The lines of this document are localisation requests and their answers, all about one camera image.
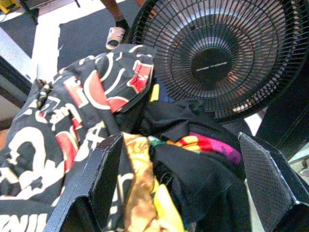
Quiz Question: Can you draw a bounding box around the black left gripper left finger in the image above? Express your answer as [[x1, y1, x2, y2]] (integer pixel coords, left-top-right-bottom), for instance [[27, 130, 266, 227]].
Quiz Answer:
[[44, 133, 125, 232]]

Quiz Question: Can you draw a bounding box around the blue yellow garment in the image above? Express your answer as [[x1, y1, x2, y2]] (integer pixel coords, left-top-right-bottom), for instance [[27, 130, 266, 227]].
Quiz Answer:
[[149, 83, 174, 103]]

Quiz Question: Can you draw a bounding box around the yellow orange garment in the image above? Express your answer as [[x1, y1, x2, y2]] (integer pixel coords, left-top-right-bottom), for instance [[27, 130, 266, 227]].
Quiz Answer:
[[122, 132, 185, 232]]

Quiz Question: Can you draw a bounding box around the black round fan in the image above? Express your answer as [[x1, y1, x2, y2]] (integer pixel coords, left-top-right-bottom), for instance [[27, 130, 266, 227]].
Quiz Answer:
[[127, 0, 309, 125]]

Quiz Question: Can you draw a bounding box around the dark grey floor mat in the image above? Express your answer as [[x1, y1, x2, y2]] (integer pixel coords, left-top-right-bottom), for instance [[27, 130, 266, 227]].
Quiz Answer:
[[0, 0, 143, 71]]

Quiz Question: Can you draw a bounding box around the black garment red cream print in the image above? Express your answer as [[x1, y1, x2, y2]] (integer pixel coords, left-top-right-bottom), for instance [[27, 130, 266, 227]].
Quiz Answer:
[[0, 43, 155, 232]]

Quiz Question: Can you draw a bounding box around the pink slipper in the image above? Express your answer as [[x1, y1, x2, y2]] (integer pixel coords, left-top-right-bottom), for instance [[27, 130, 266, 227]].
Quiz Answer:
[[105, 26, 126, 51]]

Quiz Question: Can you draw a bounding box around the yellow object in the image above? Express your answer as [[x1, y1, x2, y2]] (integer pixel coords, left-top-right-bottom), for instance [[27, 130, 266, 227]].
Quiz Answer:
[[0, 0, 15, 14]]

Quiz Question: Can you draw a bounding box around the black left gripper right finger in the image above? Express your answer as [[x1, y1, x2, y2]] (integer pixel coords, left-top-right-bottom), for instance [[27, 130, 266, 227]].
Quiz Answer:
[[238, 131, 309, 232]]

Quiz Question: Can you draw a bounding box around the black garment rainbow print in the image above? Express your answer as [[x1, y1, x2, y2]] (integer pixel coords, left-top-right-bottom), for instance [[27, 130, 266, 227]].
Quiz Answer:
[[115, 98, 253, 232]]

